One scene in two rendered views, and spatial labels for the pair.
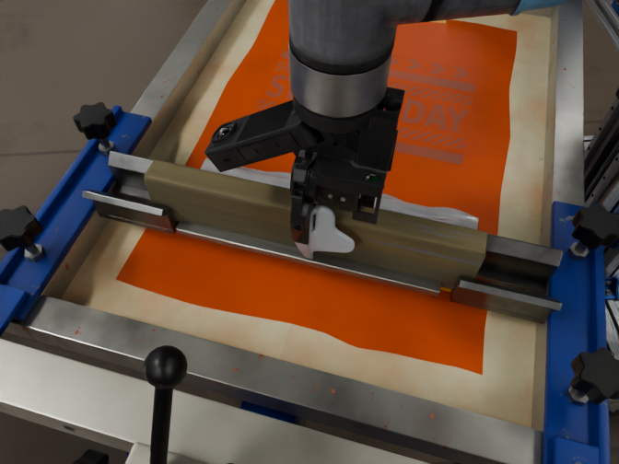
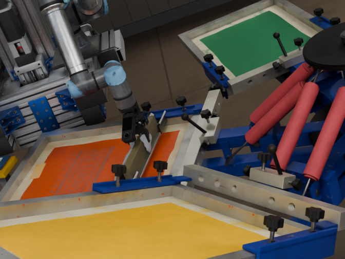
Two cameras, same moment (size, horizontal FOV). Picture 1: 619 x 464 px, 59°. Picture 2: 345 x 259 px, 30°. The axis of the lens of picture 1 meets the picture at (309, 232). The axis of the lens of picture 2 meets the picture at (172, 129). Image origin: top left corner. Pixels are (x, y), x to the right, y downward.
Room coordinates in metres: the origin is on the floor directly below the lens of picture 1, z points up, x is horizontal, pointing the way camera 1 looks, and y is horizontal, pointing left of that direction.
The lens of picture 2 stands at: (-0.12, 2.11, 2.25)
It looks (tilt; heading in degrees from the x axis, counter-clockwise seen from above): 29 degrees down; 279
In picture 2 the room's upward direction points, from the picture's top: 21 degrees counter-clockwise
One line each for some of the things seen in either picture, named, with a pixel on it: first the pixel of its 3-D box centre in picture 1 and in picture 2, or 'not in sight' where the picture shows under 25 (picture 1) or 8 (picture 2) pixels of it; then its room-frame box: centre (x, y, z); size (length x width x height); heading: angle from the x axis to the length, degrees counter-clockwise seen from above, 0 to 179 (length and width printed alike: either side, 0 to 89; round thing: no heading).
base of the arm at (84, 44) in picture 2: not in sight; (72, 39); (0.59, -0.63, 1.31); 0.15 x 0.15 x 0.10
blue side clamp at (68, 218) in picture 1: (82, 212); not in sight; (0.40, 0.27, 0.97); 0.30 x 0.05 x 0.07; 164
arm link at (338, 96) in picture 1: (340, 65); (124, 100); (0.34, -0.02, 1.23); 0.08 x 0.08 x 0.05
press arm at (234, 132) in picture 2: not in sight; (228, 138); (0.01, 0.09, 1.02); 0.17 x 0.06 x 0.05; 164
